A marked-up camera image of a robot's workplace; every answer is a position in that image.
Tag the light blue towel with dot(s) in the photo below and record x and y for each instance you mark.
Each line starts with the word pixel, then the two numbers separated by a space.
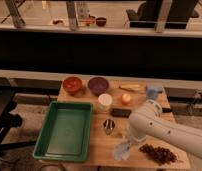
pixel 122 151

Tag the bunch of dark grapes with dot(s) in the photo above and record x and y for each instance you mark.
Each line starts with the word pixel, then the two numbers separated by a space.
pixel 159 154

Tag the red bowl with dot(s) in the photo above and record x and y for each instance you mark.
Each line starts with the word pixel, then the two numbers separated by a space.
pixel 72 85

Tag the white cup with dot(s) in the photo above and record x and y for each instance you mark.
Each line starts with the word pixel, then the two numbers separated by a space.
pixel 105 102

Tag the black chair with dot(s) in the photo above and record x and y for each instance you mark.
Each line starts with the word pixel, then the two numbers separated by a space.
pixel 8 120

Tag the green plastic tray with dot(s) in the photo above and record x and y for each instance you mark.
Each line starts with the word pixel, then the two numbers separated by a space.
pixel 65 132

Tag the yellow corn cob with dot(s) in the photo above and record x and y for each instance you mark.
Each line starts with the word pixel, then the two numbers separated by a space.
pixel 132 87

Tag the light blue cup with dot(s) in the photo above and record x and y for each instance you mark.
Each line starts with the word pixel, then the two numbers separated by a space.
pixel 152 92

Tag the black rectangular block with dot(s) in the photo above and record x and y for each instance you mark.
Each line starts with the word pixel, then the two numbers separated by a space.
pixel 116 112

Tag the purple bowl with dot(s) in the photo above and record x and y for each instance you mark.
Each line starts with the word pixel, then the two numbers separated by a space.
pixel 98 85

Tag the orange round fruit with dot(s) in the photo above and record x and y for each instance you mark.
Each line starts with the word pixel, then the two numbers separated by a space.
pixel 126 98

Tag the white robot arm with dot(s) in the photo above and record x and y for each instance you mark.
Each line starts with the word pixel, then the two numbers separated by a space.
pixel 145 120

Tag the metal cup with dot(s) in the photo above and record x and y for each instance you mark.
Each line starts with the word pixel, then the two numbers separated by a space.
pixel 108 126

